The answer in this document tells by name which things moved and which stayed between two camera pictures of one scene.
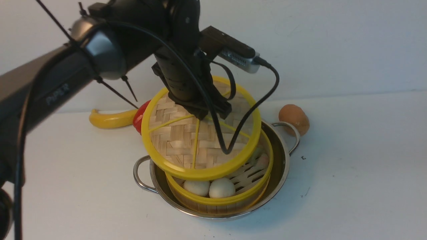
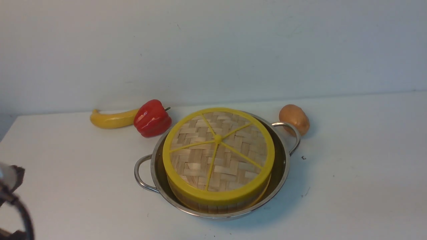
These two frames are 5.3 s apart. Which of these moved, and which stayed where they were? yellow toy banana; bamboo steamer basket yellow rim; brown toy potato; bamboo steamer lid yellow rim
Moved: bamboo steamer lid yellow rim; bamboo steamer basket yellow rim
Stayed: yellow toy banana; brown toy potato
